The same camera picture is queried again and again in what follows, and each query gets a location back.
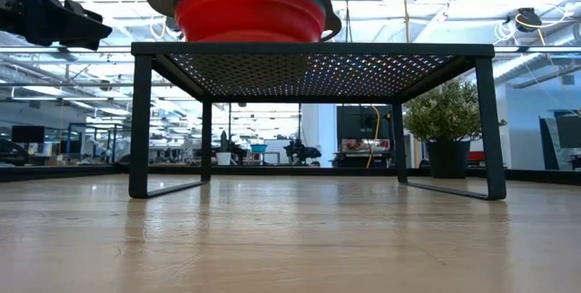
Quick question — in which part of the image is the red collapsible bowl grey rim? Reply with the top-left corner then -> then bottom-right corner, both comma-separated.
145,0 -> 344,44

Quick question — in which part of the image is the black aluminium table frame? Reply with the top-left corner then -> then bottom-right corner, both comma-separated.
0,164 -> 581,185

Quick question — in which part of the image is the black perforated metal riser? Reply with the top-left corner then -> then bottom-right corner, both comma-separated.
128,41 -> 507,201

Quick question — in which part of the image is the green plant in black pot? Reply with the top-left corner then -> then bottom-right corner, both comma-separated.
402,77 -> 508,180

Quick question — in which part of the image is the black cable reel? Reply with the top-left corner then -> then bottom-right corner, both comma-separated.
514,6 -> 544,34

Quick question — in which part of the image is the cactus in white pot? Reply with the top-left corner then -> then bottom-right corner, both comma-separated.
215,130 -> 233,167

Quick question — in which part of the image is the yellow cable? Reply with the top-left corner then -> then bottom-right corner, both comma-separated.
400,0 -> 411,44
365,104 -> 382,170

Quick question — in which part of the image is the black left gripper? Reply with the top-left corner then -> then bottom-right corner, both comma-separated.
0,0 -> 113,52

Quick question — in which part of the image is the black cable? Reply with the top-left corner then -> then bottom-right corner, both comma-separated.
343,0 -> 354,44

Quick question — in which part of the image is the black computer monitor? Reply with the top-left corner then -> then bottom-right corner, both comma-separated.
11,124 -> 46,145
336,104 -> 394,141

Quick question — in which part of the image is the large dark display screen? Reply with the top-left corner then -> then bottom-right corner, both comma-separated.
538,110 -> 581,171

